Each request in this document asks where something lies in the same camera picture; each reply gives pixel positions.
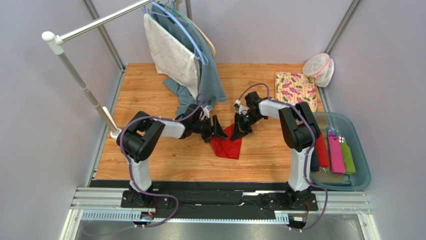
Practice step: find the white clothes rack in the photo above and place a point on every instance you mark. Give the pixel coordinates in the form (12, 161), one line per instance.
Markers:
(55, 43)

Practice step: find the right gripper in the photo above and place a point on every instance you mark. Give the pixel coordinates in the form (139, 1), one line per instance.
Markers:
(242, 123)

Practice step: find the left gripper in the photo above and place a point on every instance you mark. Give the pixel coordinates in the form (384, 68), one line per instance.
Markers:
(217, 130)

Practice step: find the blue-grey shirt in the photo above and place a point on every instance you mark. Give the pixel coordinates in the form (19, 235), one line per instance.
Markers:
(209, 83)

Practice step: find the white mesh laundry bag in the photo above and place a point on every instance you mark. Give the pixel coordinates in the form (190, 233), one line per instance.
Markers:
(320, 68)

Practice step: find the floral placemat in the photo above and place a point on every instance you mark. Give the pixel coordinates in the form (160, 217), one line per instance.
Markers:
(294, 88)

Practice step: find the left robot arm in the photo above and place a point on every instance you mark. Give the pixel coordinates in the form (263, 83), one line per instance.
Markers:
(139, 138)

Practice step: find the blue plastic hanger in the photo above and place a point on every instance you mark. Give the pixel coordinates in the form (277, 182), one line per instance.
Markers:
(199, 54)

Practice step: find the wooden hanger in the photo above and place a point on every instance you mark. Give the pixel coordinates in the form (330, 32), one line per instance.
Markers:
(188, 16)

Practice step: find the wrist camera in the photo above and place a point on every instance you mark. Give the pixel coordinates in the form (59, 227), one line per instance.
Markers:
(241, 109)
(206, 112)

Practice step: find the teal plastic bin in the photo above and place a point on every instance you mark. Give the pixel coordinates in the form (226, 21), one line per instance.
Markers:
(337, 181)

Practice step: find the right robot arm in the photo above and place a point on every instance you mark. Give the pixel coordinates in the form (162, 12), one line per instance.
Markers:
(300, 132)

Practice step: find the red napkin in bin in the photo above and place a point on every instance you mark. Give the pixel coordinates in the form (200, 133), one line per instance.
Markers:
(322, 153)

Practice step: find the red paper napkin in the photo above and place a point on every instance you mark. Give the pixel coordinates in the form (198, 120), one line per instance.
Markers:
(225, 147)

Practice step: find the green hanger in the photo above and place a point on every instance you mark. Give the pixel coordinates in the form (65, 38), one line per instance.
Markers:
(172, 6)

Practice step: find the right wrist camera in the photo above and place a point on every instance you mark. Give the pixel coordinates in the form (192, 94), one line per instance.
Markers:
(241, 109)

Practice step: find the white towel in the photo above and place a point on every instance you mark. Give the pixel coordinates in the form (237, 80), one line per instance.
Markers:
(171, 57)

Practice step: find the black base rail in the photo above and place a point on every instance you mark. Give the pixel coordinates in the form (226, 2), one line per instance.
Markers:
(219, 200)

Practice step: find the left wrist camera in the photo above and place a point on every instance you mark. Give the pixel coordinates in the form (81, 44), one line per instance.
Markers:
(206, 112)

